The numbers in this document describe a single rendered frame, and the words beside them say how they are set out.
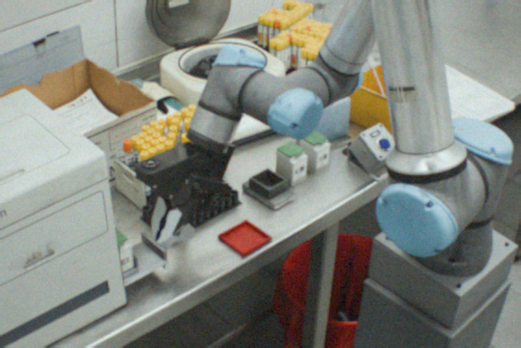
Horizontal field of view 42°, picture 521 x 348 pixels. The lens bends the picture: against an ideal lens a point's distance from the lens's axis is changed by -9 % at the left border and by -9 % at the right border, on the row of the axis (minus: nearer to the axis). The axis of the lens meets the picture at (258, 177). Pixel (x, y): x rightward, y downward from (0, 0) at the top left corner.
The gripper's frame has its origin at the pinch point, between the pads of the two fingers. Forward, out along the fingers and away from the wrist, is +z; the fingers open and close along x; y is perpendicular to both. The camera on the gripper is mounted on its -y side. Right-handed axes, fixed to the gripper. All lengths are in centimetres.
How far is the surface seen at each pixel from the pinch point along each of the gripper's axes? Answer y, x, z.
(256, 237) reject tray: 17.7, -5.2, -4.9
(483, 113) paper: 78, -9, -42
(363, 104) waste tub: 52, 8, -31
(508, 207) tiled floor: 202, 16, -10
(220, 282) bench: 8.7, -8.5, 2.2
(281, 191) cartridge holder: 26.6, 0.3, -12.0
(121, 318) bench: -8.6, -6.3, 10.5
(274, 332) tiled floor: 100, 33, 49
